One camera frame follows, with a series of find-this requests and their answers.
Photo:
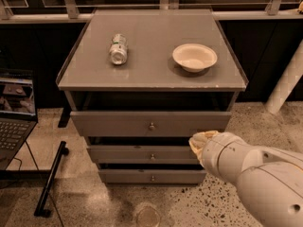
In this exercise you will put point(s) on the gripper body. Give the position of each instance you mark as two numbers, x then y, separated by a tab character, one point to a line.
210	154

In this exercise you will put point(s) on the grey top drawer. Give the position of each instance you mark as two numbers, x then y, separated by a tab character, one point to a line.
147	124

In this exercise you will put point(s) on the grey drawer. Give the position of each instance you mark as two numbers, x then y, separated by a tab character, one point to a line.
161	176
167	155
147	124

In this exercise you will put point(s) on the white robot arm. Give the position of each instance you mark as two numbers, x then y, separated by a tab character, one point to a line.
269	181

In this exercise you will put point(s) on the grey drawer cabinet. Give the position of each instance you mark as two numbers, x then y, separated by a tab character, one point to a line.
150	80

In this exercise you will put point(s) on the grey bottom drawer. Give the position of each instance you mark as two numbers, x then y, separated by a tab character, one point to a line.
161	176

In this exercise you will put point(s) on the grey middle drawer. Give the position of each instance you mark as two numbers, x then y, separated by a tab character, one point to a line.
167	155

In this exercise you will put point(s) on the white paper bowl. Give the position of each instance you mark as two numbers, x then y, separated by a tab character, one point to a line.
194	58

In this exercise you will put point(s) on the crushed silver can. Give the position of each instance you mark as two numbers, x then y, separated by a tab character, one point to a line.
119	49

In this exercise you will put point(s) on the black table leg stand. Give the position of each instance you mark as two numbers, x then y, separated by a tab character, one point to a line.
40	210

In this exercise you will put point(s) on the black laptop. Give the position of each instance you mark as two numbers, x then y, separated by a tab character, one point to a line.
18	113

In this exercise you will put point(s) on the metal window railing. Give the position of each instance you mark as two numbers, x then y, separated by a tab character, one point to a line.
48	11

